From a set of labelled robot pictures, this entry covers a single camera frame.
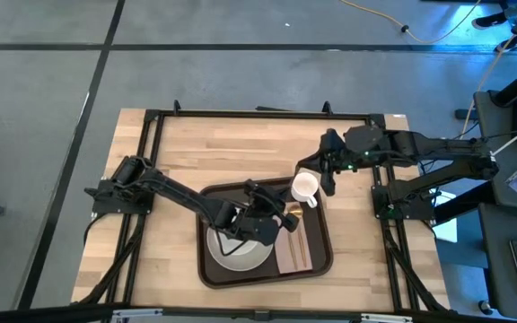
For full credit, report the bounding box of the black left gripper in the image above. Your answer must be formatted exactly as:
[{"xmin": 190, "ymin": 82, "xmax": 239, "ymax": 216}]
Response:
[{"xmin": 243, "ymin": 179, "xmax": 300, "ymax": 233}]

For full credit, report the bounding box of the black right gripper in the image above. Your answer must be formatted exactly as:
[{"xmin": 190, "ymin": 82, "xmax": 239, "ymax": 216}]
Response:
[{"xmin": 294, "ymin": 128, "xmax": 358, "ymax": 197}]

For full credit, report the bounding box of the white ceramic mug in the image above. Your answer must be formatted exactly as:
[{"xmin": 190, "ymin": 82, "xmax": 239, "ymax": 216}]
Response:
[{"xmin": 290, "ymin": 171, "xmax": 320, "ymax": 209}]

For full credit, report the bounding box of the beige cloth napkin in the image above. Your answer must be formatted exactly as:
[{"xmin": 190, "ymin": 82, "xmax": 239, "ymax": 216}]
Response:
[{"xmin": 274, "ymin": 201, "xmax": 313, "ymax": 275}]

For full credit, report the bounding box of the dark brown plastic tray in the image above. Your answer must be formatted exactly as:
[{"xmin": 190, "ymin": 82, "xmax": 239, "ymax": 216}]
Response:
[{"xmin": 195, "ymin": 176, "xmax": 334, "ymax": 290}]

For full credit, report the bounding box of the grey ceramic plate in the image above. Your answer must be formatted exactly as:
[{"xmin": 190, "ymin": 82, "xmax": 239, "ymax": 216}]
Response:
[{"xmin": 206, "ymin": 222, "xmax": 276, "ymax": 273}]

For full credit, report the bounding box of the black desk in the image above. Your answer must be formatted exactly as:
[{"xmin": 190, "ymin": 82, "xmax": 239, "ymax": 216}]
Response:
[
  {"xmin": 478, "ymin": 202, "xmax": 517, "ymax": 322},
  {"xmin": 473, "ymin": 89, "xmax": 517, "ymax": 210}
]

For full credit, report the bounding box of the person's shoe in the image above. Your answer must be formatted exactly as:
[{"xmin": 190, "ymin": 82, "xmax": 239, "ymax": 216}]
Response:
[
  {"xmin": 494, "ymin": 34, "xmax": 517, "ymax": 53},
  {"xmin": 471, "ymin": 9, "xmax": 509, "ymax": 29}
]

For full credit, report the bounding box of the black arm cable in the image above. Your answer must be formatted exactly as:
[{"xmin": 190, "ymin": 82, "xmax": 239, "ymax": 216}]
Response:
[{"xmin": 215, "ymin": 227, "xmax": 251, "ymax": 258}]

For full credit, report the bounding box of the black aluminium table frame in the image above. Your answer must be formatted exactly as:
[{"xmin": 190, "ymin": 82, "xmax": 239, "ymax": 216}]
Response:
[{"xmin": 78, "ymin": 99, "xmax": 452, "ymax": 315}]

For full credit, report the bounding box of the yellow floor cable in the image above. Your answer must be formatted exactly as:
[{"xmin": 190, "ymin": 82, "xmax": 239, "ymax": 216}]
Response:
[{"xmin": 338, "ymin": 0, "xmax": 484, "ymax": 46}]

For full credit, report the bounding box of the cream floor cable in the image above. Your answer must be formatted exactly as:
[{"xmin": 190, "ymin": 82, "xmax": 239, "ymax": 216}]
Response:
[{"xmin": 458, "ymin": 2, "xmax": 517, "ymax": 140}]

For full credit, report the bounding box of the black camera mount beam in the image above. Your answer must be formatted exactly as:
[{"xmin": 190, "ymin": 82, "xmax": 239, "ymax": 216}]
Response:
[{"xmin": 0, "ymin": 303, "xmax": 517, "ymax": 323}]

